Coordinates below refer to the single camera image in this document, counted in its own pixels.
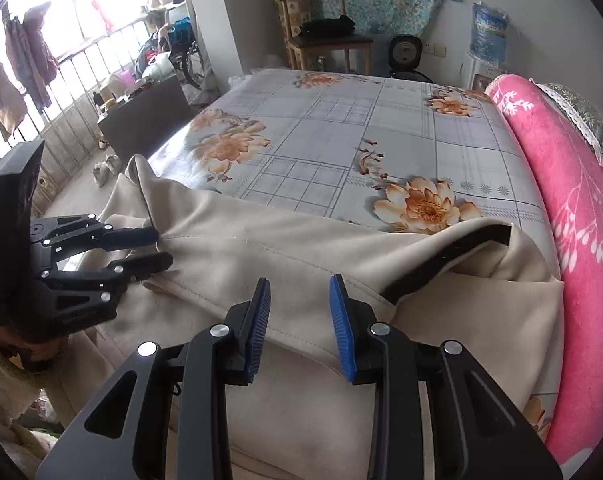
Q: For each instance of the bicycle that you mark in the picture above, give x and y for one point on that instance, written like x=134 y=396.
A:
x=191 y=67

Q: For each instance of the pink grey hanging jacket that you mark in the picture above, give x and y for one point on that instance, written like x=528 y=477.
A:
x=34 y=55

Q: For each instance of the white water dispenser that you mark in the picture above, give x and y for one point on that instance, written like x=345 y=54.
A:
x=481 y=77

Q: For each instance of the metal balcony railing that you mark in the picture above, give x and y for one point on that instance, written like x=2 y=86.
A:
x=71 y=105

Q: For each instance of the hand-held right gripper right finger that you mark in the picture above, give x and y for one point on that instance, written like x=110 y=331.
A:
x=344 y=330

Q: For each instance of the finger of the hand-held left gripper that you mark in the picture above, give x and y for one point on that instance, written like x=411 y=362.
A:
x=146 y=264
x=126 y=236

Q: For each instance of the black round fan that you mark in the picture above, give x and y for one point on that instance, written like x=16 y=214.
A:
x=405 y=52

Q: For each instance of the red hanging cloth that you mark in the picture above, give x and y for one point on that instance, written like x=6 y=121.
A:
x=104 y=15

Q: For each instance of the person's left hand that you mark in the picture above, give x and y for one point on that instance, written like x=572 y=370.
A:
x=29 y=355

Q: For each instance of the pink floral blanket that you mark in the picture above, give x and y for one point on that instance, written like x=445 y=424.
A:
x=581 y=260

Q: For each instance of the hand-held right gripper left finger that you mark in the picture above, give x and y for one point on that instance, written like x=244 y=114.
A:
x=259 y=330

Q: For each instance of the black folded clothing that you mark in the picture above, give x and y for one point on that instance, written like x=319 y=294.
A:
x=329 y=27

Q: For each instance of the wooden chair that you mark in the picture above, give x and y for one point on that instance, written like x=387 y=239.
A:
x=331 y=45

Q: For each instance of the pair of beige shoes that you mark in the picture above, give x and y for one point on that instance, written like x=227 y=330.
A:
x=106 y=170

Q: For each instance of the floral checked bed sheet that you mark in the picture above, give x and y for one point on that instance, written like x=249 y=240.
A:
x=356 y=135

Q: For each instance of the beige zip jacket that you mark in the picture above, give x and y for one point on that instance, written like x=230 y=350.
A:
x=281 y=260

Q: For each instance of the pink plastic container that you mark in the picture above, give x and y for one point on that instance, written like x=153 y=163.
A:
x=124 y=80

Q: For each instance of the blue water bottle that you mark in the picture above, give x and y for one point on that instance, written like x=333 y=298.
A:
x=490 y=35

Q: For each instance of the white wall socket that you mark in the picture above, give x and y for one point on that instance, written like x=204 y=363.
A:
x=434 y=50

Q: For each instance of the blue bag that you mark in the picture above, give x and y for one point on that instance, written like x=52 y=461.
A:
x=181 y=37

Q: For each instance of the grey lace-trimmed pillow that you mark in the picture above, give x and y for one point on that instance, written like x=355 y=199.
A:
x=586 y=115

